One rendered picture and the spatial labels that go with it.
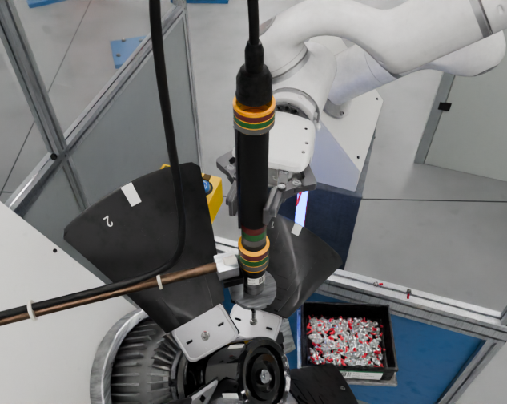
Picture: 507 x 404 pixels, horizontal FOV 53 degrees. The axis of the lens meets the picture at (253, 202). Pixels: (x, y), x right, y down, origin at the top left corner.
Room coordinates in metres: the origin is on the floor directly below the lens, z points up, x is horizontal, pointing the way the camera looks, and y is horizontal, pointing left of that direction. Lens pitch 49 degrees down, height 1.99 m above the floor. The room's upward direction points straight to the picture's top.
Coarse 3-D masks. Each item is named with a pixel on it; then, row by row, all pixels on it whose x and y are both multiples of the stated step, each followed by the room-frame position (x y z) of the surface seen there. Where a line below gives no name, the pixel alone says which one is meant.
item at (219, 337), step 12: (216, 312) 0.39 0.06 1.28; (192, 324) 0.37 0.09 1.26; (204, 324) 0.37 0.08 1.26; (216, 324) 0.37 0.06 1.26; (228, 324) 0.38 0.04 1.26; (180, 336) 0.36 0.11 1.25; (192, 336) 0.36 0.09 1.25; (216, 336) 0.36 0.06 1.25; (228, 336) 0.36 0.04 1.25; (192, 348) 0.35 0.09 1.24; (204, 348) 0.35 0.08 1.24; (216, 348) 0.35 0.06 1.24; (192, 360) 0.33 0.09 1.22
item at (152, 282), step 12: (216, 264) 0.40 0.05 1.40; (168, 276) 0.38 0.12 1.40; (180, 276) 0.38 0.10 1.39; (192, 276) 0.38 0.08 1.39; (120, 288) 0.36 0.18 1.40; (132, 288) 0.36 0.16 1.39; (144, 288) 0.36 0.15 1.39; (84, 300) 0.34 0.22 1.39; (96, 300) 0.34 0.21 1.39; (36, 312) 0.32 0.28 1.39; (48, 312) 0.33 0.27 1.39; (0, 324) 0.31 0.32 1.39
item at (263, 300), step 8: (216, 256) 0.41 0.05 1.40; (224, 256) 0.41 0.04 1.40; (224, 264) 0.40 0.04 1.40; (232, 264) 0.40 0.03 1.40; (224, 272) 0.39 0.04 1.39; (232, 272) 0.39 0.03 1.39; (240, 272) 0.40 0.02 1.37; (224, 280) 0.39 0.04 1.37; (232, 280) 0.39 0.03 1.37; (240, 280) 0.39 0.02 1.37; (272, 280) 0.43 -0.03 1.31; (224, 288) 0.38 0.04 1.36; (232, 288) 0.39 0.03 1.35; (240, 288) 0.39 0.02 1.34; (264, 288) 0.41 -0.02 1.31; (272, 288) 0.41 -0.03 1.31; (232, 296) 0.39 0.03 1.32; (240, 296) 0.39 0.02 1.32; (248, 296) 0.40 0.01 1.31; (256, 296) 0.40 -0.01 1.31; (264, 296) 0.40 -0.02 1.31; (272, 296) 0.40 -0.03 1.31; (240, 304) 0.39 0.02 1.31; (248, 304) 0.38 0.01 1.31; (256, 304) 0.38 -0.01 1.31; (264, 304) 0.38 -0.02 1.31
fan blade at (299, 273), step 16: (288, 224) 0.65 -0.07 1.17; (272, 240) 0.60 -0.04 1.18; (288, 240) 0.60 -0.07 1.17; (304, 240) 0.61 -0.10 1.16; (320, 240) 0.62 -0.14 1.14; (272, 256) 0.56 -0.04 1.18; (288, 256) 0.56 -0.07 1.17; (304, 256) 0.57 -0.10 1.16; (320, 256) 0.58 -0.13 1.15; (336, 256) 0.60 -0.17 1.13; (272, 272) 0.52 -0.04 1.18; (288, 272) 0.53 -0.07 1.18; (304, 272) 0.53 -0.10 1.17; (320, 272) 0.54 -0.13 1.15; (288, 288) 0.49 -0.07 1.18; (304, 288) 0.50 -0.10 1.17; (272, 304) 0.45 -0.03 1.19; (288, 304) 0.46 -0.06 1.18
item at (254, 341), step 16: (224, 352) 0.34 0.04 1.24; (240, 352) 0.33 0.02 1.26; (256, 352) 0.34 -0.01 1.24; (272, 352) 0.35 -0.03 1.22; (192, 368) 0.33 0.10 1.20; (208, 368) 0.32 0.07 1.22; (224, 368) 0.31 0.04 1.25; (240, 368) 0.30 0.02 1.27; (256, 368) 0.32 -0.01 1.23; (272, 368) 0.33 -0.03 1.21; (288, 368) 0.33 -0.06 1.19; (192, 384) 0.31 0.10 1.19; (224, 384) 0.29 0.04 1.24; (240, 384) 0.28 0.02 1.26; (256, 384) 0.30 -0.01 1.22; (272, 384) 0.30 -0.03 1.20; (288, 384) 0.31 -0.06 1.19; (224, 400) 0.27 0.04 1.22; (240, 400) 0.27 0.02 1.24; (256, 400) 0.27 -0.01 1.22; (272, 400) 0.28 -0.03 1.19
